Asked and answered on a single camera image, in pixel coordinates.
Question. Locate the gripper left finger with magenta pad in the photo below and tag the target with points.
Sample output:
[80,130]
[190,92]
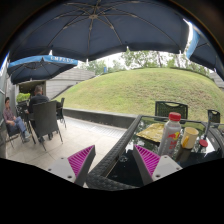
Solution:
[74,168]

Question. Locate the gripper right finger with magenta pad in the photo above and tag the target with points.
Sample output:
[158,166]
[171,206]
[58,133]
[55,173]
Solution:
[153,167]

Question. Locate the glass-top wicker table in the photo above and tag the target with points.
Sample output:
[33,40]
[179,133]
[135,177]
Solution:
[134,160]

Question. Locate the yellow snack bag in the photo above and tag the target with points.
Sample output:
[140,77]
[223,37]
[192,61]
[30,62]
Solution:
[153,132]

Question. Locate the plastic bottle with red cap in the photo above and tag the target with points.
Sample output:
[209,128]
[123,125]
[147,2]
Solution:
[170,135]

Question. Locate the cream yellow mug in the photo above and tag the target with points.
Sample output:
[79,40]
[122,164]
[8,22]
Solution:
[189,137]

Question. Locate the dark wicker chair near man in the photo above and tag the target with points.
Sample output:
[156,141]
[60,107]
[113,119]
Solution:
[44,116]

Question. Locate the small red-lidded container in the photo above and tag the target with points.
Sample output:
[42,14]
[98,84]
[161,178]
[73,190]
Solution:
[203,144]

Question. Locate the dark chair behind table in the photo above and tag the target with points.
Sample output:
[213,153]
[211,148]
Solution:
[163,108]

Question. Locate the dark chair in background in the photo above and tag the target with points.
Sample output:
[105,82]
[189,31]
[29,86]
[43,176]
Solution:
[59,111]

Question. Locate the dark chair at right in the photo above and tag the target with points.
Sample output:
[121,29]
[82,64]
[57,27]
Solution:
[214,116]

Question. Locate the seated man in dark jacket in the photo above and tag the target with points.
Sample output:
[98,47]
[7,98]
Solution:
[38,98]

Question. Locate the seated person in jeans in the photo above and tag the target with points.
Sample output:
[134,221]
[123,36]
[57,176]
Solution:
[14,123]

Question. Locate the blue umbrella with white lettering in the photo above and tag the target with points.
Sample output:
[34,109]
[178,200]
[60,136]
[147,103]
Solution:
[41,67]

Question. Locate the blue umbrella at right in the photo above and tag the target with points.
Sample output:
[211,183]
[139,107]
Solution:
[202,52]

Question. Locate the large dark blue umbrella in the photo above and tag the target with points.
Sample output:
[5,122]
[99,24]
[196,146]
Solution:
[87,30]

